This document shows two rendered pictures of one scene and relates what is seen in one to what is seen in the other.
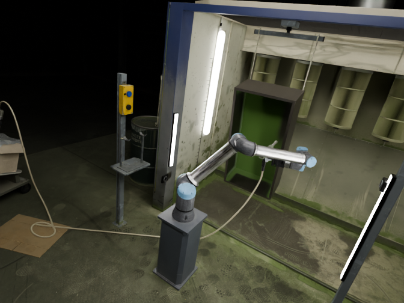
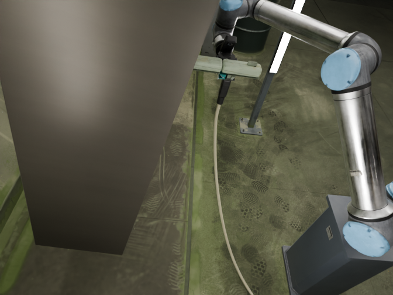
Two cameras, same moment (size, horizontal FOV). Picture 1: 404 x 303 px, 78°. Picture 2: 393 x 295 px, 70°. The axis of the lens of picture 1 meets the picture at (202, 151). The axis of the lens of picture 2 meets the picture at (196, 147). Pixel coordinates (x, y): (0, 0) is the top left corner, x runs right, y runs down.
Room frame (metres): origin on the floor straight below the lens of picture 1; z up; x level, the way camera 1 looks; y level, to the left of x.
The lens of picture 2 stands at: (2.80, 0.16, 1.72)
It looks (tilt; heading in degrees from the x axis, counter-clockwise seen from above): 48 degrees down; 235
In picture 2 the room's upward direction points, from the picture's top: 11 degrees clockwise
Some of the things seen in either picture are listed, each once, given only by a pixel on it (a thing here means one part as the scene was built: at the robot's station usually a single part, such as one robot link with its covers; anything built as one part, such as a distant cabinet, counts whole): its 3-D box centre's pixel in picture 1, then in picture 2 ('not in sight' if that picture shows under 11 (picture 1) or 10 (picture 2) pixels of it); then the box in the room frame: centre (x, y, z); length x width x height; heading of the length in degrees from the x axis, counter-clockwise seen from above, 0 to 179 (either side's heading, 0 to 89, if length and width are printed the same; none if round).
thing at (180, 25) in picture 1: (170, 121); not in sight; (2.65, 0.40, 1.14); 0.18 x 0.18 x 2.29; 61
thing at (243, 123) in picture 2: not in sight; (250, 126); (1.32, -1.15, 0.01); 0.20 x 0.20 x 0.01; 61
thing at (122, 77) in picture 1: (120, 157); not in sight; (2.23, 0.80, 0.82); 0.06 x 0.06 x 1.64; 61
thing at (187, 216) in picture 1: (183, 210); not in sight; (1.71, 0.07, 0.69); 0.19 x 0.19 x 0.10
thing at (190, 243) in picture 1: (179, 244); (334, 253); (1.71, 0.07, 0.32); 0.31 x 0.31 x 0.64; 61
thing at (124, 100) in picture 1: (125, 99); not in sight; (2.20, 0.75, 1.42); 0.12 x 0.06 x 0.26; 151
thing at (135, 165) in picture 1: (133, 150); not in sight; (2.16, 0.65, 0.95); 0.26 x 0.15 x 0.32; 151
